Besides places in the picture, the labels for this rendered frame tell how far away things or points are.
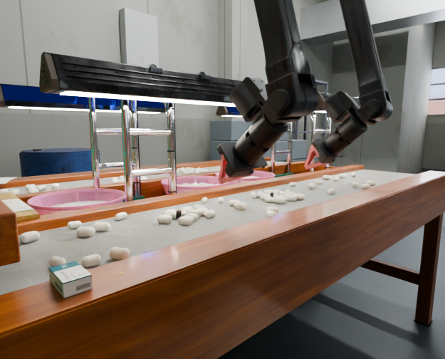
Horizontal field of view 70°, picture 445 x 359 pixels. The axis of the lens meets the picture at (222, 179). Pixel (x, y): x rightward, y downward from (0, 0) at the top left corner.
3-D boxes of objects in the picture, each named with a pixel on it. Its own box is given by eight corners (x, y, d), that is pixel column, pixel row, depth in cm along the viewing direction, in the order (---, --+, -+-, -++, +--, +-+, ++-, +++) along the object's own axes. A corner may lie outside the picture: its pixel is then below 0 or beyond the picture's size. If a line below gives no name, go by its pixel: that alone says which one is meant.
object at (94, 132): (145, 206, 123) (140, 86, 116) (92, 216, 109) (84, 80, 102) (122, 198, 136) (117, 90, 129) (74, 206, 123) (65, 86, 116)
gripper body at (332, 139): (308, 142, 88) (328, 125, 83) (327, 141, 95) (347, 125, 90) (322, 162, 86) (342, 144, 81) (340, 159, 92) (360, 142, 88)
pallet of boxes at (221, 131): (261, 195, 471) (263, 122, 454) (305, 203, 422) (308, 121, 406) (209, 208, 394) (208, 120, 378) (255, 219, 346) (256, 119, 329)
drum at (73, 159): (90, 236, 290) (85, 145, 277) (117, 253, 251) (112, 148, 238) (21, 252, 253) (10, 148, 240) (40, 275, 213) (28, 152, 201)
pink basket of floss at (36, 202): (139, 216, 109) (137, 189, 107) (103, 243, 82) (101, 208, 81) (64, 214, 111) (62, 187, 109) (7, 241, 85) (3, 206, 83)
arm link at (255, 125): (278, 129, 55) (297, 127, 58) (258, 99, 57) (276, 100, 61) (255, 153, 59) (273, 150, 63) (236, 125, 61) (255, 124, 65)
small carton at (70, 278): (92, 288, 41) (92, 274, 41) (63, 298, 39) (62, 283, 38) (76, 273, 45) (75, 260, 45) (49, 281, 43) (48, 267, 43)
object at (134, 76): (268, 105, 100) (268, 82, 99) (50, 89, 58) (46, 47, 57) (249, 107, 106) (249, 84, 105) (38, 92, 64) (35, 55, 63)
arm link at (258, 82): (290, 100, 50) (318, 100, 56) (252, 49, 53) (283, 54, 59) (248, 147, 58) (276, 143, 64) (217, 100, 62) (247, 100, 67)
